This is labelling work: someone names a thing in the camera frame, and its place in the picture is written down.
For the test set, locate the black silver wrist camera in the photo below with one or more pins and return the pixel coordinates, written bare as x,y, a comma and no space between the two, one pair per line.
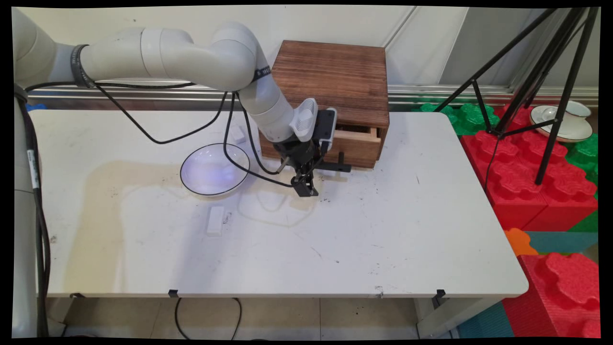
326,125

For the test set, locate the long white cutlery rest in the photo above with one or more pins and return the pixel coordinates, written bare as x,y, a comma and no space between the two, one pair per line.
215,220

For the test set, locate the orange foam piece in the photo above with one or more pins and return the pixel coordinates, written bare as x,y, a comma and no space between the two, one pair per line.
519,242

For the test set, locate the white table leg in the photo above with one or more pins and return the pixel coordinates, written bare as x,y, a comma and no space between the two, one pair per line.
450,318

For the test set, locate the white saucer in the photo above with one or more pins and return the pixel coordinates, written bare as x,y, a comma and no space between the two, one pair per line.
572,130

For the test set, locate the teal foam mat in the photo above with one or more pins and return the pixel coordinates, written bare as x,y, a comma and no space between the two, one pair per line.
565,242

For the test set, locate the small white cutlery rest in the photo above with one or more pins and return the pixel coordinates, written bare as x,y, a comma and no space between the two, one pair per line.
238,135

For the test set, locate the black tripod stand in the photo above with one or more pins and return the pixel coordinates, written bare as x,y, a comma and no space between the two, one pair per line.
558,96

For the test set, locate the white plate with black rim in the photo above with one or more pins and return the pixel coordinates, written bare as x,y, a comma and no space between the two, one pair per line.
206,172

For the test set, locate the large red foam block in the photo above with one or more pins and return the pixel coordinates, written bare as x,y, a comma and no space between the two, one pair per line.
522,182

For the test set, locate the blue object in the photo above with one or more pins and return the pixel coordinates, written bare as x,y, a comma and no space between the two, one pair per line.
36,107

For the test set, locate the metal wall rail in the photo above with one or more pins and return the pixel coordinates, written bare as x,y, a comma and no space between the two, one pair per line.
431,93

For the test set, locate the black table edge clip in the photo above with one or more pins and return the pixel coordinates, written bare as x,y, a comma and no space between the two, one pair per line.
439,296
173,293

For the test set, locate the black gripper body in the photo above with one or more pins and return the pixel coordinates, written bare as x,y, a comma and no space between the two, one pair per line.
299,155

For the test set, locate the white cup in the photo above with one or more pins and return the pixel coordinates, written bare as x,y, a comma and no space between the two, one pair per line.
579,110

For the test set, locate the green foam block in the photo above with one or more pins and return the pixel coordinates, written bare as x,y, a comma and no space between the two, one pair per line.
467,120
584,153

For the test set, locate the dark wooden drawer cabinet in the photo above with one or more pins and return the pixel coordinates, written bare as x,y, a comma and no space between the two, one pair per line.
345,76

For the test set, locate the blue foam mat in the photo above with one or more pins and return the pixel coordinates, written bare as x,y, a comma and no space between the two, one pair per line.
486,323

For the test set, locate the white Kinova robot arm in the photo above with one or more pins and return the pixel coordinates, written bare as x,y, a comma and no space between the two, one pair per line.
191,57

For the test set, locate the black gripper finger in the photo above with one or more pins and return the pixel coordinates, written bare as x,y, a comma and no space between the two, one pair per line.
299,187
312,188

